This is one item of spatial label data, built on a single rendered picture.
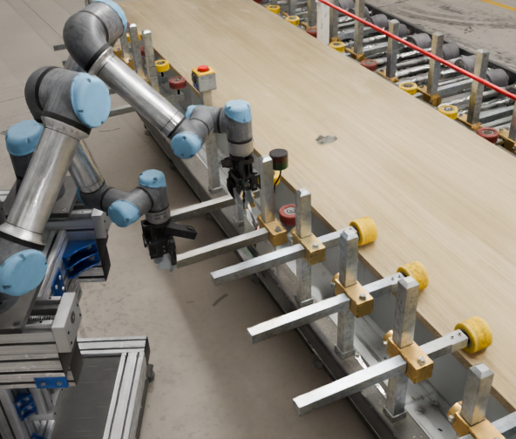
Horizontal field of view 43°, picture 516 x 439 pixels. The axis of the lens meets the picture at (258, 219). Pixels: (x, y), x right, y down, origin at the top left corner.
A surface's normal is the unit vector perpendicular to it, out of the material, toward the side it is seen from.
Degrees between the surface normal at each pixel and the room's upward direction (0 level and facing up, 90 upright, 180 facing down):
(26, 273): 95
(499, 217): 0
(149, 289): 0
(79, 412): 0
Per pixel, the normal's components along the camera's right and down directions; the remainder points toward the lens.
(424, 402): -0.05, -0.82
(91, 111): 0.88, 0.15
